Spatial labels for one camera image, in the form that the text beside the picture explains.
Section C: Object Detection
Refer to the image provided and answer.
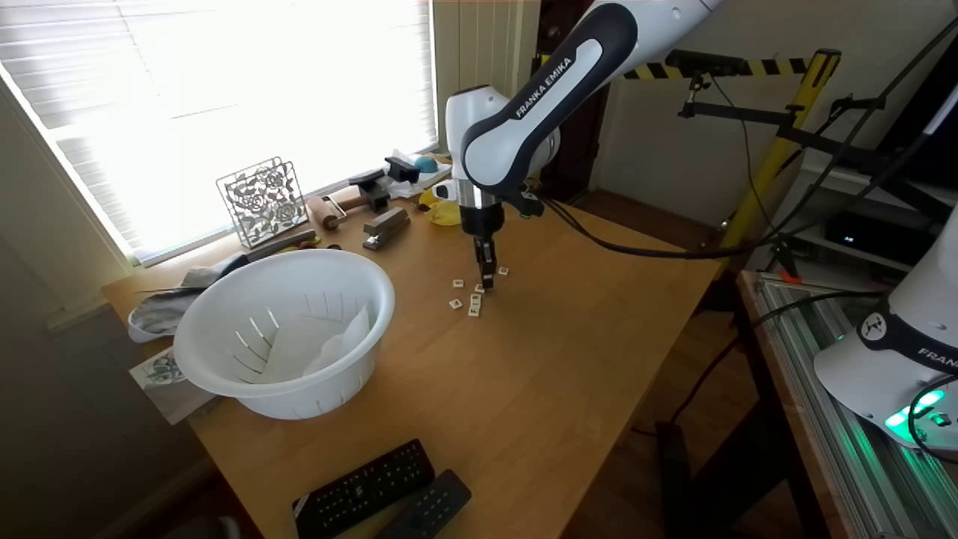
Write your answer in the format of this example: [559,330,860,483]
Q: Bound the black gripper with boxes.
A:
[458,201,509,296]

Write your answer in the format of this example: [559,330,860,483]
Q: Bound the yellow plastic pouch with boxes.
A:
[416,178,467,230]

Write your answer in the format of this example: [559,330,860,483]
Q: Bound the white tray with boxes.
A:
[383,146,453,203]

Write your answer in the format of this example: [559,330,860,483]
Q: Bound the grey stapler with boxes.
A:
[360,203,416,254]

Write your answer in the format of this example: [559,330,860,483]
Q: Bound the small black device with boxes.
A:
[381,152,425,190]

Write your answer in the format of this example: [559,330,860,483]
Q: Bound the black hole punch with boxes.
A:
[345,166,396,216]

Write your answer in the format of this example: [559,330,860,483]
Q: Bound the white plastic bowl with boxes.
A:
[172,245,401,426]

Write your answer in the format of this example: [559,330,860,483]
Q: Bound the white patterned cube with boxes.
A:
[212,152,314,254]

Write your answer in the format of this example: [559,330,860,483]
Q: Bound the dark grey remote control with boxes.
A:
[375,466,476,539]

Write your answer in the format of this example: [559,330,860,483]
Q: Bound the black button remote control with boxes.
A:
[290,434,440,539]

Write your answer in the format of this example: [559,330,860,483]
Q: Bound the white window blinds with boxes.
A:
[0,0,443,270]

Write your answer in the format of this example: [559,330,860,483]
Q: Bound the grey cloth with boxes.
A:
[122,251,256,344]

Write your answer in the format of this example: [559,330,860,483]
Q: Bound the printed paper card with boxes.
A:
[127,344,220,428]

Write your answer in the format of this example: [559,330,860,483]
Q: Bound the black shelf device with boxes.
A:
[823,207,926,270]

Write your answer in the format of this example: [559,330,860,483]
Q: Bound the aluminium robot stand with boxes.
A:
[735,266,958,539]

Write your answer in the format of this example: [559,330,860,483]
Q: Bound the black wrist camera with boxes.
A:
[501,193,547,218]

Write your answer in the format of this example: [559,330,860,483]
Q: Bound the black power cable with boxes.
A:
[661,282,908,431]

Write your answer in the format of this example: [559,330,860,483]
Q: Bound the black stereo camera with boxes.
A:
[661,46,757,85]

